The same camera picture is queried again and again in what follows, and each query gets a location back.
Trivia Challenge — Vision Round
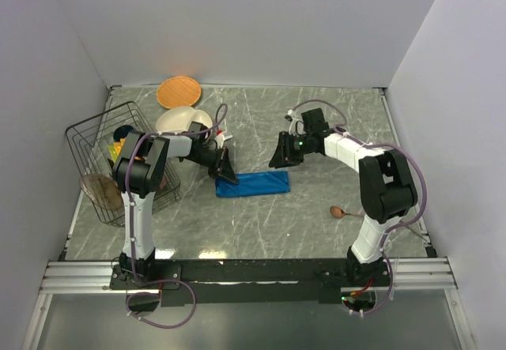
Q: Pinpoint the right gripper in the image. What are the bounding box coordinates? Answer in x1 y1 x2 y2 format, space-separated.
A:
267 131 312 169

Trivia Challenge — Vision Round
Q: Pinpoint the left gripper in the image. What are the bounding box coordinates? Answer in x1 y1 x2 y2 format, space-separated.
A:
188 146 239 185

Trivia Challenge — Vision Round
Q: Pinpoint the blue cloth napkin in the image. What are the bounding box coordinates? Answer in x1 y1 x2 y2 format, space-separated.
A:
215 171 291 198

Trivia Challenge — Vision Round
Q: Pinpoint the wooden spoon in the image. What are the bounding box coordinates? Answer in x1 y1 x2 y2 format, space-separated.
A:
330 205 364 219

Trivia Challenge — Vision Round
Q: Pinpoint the metal fork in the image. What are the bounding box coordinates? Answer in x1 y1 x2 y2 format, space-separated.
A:
405 226 430 243

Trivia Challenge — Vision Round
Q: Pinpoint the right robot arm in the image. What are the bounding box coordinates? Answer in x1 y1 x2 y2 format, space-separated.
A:
269 108 418 286

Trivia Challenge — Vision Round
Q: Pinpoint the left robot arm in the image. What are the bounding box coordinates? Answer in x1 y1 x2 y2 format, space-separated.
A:
112 122 239 288

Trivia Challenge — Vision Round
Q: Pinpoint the cream divided plate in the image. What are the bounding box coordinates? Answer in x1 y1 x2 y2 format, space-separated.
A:
155 106 213 133

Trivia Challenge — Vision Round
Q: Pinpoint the orange woven round mat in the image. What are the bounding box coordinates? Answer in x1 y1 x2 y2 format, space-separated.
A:
157 76 202 109

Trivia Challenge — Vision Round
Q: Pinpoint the dark blue bowl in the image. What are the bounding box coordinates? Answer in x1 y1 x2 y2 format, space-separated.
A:
113 125 134 142

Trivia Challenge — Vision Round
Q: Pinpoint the yellow plate in rack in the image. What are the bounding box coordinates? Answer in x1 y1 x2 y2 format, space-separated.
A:
108 138 125 167

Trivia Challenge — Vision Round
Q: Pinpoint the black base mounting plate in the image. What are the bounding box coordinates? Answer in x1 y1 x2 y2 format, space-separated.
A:
109 258 390 307

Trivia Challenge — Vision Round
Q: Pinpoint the brown wooden plate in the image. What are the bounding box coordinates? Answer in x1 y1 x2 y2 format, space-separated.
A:
79 174 123 211

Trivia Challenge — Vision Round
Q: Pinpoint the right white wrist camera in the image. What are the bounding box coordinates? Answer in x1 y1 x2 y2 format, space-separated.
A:
285 109 304 135

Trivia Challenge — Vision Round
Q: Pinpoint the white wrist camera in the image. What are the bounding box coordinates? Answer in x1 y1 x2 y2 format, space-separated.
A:
213 130 233 149
285 109 304 135

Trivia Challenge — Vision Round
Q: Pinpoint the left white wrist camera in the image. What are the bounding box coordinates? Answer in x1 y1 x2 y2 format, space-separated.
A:
213 130 233 149

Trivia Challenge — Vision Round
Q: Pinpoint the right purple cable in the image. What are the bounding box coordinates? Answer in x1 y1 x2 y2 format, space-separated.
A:
287 100 429 318

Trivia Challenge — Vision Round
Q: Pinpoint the purple cable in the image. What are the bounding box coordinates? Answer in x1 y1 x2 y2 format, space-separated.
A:
287 100 429 318
118 103 229 330

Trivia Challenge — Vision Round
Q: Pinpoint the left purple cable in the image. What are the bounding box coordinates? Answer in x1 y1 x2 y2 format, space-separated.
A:
118 103 229 330

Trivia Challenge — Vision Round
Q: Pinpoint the aluminium rail frame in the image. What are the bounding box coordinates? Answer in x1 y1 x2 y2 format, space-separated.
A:
21 258 477 349

